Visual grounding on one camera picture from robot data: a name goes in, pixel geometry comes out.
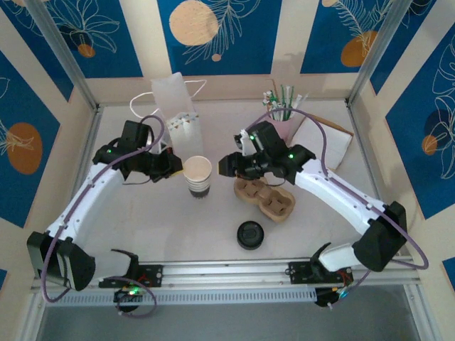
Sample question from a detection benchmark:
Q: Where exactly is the white paper napkin stack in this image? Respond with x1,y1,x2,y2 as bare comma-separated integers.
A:
291,117,351,168

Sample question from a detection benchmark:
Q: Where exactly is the black plastic cup lid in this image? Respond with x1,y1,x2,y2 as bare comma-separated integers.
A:
236,220,264,251

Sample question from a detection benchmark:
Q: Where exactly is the brown cardboard napkin tray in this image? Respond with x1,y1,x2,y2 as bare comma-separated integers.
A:
289,113,355,171

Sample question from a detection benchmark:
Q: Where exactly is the aluminium frame post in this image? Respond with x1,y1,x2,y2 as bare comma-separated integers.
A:
26,0,100,112
346,0,417,107

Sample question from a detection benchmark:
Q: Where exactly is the pink straw holder cup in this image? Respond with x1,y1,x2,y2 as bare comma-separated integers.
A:
265,109,295,142

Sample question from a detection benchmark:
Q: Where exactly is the white wrapped straw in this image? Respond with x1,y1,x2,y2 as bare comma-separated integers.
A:
262,90,278,120
288,92,309,120

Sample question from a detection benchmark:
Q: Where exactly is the aluminium front rail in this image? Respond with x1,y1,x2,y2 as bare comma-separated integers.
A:
31,258,417,293

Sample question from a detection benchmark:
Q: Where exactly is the black controller board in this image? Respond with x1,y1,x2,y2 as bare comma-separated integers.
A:
314,287,351,308
113,286,143,313

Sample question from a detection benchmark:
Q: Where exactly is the brown wrapped straw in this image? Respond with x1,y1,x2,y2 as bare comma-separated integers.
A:
266,77,282,109

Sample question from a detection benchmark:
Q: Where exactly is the white paper gift bag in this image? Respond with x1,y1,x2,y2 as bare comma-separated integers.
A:
129,72,208,168

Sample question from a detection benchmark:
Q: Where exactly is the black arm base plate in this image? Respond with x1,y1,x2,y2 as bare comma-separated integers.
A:
288,261,355,285
99,264,164,288

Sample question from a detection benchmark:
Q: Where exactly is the grey slotted cable duct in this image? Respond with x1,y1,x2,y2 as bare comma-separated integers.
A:
45,287,318,307

